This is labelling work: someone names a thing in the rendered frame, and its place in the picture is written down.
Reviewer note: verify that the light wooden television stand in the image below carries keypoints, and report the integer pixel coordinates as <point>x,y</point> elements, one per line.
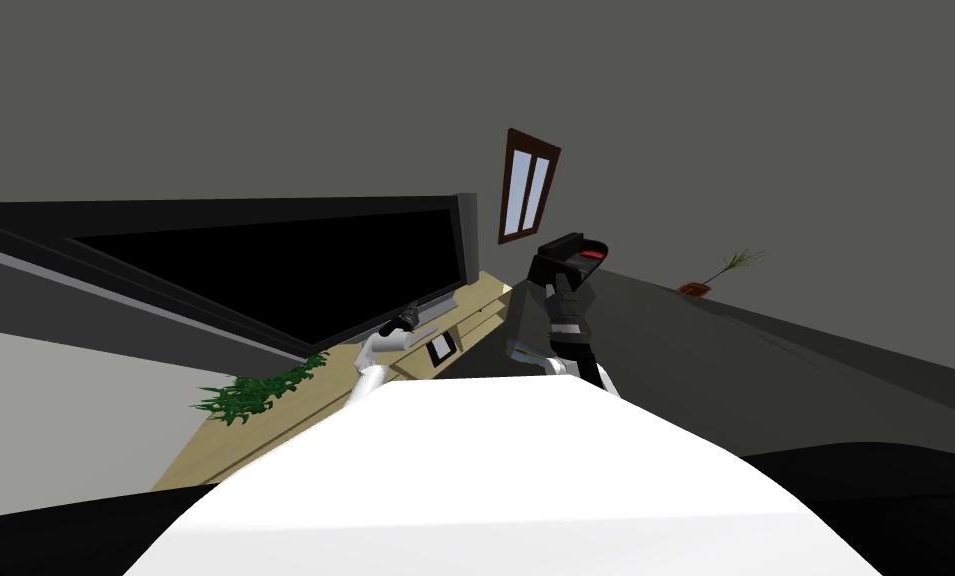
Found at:
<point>285,432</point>

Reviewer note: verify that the small black picture frame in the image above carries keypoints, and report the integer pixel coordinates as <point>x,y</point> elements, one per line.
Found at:
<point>442,348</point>

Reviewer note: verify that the thin plant in brown pot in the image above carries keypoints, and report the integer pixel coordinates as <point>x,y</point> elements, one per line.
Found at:
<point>693,289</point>

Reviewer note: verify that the brown framed window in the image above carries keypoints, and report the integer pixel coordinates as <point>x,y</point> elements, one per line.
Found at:
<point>529,186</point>

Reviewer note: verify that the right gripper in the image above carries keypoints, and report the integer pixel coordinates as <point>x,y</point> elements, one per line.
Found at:
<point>561,260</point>

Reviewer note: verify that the black television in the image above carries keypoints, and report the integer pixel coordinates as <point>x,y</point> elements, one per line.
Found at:
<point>301,272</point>

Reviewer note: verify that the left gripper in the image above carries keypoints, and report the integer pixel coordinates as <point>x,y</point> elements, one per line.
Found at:
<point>402,322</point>

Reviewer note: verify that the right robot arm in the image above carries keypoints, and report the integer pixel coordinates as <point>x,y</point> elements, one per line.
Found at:
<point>573,352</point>

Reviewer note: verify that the green leafy plant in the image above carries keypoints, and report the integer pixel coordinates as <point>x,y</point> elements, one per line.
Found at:
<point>245,396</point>

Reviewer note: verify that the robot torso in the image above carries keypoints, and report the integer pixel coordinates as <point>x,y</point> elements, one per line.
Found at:
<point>493,480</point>

